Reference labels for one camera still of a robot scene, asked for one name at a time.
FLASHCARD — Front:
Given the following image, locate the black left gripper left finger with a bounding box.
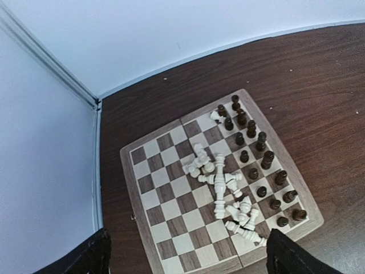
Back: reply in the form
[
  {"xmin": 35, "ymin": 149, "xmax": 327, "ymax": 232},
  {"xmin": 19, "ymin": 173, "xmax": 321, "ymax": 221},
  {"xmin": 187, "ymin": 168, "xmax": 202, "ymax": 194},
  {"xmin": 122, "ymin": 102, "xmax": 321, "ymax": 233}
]
[{"xmin": 35, "ymin": 228, "xmax": 111, "ymax": 274}]

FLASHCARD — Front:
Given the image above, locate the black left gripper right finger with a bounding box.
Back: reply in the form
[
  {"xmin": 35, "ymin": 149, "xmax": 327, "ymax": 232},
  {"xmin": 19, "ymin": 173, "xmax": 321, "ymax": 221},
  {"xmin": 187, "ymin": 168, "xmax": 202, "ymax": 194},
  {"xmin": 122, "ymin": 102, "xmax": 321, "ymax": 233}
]
[{"xmin": 266, "ymin": 229, "xmax": 340, "ymax": 274}]

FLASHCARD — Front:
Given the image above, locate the white king chess piece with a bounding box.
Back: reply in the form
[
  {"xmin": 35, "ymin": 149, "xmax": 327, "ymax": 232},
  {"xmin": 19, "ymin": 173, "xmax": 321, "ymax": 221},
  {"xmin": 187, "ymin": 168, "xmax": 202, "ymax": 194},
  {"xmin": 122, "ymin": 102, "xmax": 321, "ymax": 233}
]
[{"xmin": 214, "ymin": 154, "xmax": 226, "ymax": 219}]

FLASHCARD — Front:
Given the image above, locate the white bishop chess piece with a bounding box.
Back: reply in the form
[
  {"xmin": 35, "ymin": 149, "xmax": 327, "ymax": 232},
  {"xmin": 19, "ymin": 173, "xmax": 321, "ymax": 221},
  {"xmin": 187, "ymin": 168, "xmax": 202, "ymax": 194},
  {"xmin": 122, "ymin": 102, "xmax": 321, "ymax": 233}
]
[{"xmin": 224, "ymin": 174, "xmax": 243, "ymax": 198}]

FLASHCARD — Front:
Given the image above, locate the wooden chess board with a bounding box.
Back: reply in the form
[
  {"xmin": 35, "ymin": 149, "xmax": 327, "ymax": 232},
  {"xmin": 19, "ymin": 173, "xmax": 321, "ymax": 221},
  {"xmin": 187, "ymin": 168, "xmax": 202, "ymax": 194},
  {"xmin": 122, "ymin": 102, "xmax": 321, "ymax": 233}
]
[{"xmin": 120, "ymin": 89, "xmax": 324, "ymax": 273}]

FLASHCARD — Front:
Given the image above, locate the dark rook corner piece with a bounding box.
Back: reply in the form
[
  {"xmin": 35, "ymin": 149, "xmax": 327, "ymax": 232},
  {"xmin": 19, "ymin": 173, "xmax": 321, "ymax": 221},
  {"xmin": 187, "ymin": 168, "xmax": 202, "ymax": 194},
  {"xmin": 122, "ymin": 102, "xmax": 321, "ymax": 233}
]
[{"xmin": 291, "ymin": 209, "xmax": 307, "ymax": 221}]

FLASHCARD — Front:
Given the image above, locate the dark rook far piece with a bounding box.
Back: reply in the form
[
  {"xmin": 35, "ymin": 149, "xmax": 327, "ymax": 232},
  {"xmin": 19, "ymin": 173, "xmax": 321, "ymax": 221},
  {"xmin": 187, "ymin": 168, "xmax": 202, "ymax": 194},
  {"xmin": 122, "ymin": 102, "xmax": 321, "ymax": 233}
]
[{"xmin": 232, "ymin": 95, "xmax": 241, "ymax": 111}]

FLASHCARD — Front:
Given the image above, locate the white pawn near dark row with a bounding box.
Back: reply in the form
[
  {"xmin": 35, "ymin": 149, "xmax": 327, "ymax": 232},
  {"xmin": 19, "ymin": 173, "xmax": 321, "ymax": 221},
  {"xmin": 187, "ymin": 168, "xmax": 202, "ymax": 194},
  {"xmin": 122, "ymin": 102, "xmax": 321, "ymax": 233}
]
[{"xmin": 210, "ymin": 111, "xmax": 225, "ymax": 123}]

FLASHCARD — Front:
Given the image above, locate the left aluminium corner post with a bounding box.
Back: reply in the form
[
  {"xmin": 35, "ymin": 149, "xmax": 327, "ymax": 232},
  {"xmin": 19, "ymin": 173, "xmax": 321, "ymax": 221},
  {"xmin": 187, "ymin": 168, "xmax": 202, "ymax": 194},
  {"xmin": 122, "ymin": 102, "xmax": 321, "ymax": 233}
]
[{"xmin": 1, "ymin": 1, "xmax": 104, "ymax": 231}]

